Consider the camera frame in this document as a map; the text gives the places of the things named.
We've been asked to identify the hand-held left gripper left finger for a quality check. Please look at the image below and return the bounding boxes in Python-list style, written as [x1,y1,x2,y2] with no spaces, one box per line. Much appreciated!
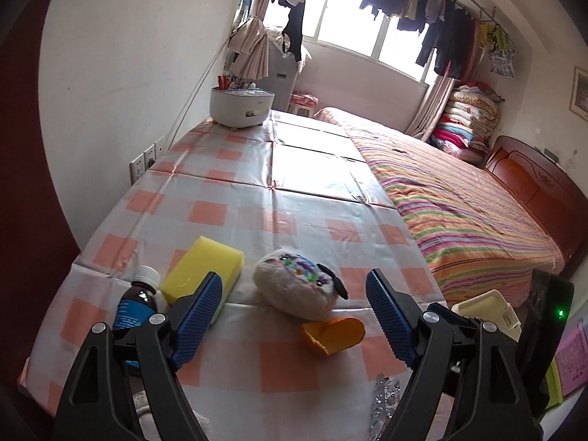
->
[54,271,224,441]

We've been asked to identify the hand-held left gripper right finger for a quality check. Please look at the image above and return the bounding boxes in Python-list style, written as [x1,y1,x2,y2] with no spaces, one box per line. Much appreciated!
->
[365,269,538,441]

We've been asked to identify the orange plastic cup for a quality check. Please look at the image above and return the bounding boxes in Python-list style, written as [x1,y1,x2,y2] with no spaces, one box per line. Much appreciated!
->
[302,317,366,356]

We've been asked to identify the yellow sponge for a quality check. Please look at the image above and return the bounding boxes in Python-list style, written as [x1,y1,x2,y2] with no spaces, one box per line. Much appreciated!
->
[161,236,245,308]

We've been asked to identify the dark bottle with blue label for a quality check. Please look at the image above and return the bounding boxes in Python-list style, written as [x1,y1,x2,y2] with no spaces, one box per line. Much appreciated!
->
[112,265,162,369]

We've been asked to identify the cream plastic bin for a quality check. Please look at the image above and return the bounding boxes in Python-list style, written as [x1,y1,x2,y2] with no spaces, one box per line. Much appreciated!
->
[451,289,523,332]

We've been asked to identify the silver blister pack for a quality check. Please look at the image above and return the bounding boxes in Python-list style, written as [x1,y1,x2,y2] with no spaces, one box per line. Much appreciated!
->
[370,374,406,441]

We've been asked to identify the white plush toy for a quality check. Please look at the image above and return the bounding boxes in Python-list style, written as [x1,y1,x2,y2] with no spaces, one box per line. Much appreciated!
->
[254,248,350,321]

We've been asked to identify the beige lace hat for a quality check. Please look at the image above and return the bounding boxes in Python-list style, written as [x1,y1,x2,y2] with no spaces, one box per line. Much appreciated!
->
[131,390,205,441]

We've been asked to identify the pink box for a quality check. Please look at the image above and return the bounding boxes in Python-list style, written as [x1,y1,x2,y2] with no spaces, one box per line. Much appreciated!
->
[555,325,588,397]

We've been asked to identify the green plastic object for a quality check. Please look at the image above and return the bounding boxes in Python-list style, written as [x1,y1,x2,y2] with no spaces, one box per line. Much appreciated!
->
[546,357,567,410]

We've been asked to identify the wooden bed headboard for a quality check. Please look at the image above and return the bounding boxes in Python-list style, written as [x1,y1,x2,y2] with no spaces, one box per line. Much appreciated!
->
[484,135,588,277]

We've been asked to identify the bed with striped sheet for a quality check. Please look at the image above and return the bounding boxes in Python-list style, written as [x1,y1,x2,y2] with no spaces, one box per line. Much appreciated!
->
[315,107,568,308]

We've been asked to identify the grey box on headboard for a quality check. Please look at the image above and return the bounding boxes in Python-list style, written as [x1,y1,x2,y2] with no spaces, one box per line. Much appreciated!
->
[535,144,562,164]

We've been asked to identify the dark red door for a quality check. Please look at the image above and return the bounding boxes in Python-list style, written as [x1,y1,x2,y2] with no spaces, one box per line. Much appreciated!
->
[0,0,80,377]

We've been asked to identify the white pen holder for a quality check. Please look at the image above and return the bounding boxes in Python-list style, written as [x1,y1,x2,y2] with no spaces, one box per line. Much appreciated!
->
[210,85,275,130]

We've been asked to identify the stack of folded quilts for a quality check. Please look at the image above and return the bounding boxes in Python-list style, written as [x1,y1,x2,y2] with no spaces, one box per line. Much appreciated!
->
[432,82,506,164]

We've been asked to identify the hanging striped curtain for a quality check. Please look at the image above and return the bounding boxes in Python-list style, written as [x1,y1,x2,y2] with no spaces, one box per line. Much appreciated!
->
[406,73,456,141]

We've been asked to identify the pink stool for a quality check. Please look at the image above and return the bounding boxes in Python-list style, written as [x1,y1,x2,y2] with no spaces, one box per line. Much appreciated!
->
[291,93,319,118]

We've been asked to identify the grey standing air conditioner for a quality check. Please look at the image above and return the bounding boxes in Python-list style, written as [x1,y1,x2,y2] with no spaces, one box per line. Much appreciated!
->
[266,41,300,114]

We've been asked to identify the tied striped curtain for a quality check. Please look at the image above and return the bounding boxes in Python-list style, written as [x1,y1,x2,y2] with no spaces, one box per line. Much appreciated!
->
[227,0,277,80]

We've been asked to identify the window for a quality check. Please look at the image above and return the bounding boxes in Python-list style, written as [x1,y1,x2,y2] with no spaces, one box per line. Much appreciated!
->
[271,0,442,84]

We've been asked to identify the black hanging garment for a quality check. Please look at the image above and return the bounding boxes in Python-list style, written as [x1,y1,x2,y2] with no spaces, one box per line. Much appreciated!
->
[281,0,308,64]

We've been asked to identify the row of hanging clothes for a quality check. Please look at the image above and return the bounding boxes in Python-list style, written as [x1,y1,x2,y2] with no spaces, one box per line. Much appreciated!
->
[339,0,521,80]

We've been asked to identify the white cable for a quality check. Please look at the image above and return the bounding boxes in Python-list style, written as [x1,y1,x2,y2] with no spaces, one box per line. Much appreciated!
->
[172,32,236,148]

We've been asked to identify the framed wall picture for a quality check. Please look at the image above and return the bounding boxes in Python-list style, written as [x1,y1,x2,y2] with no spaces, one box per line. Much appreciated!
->
[569,67,588,124]

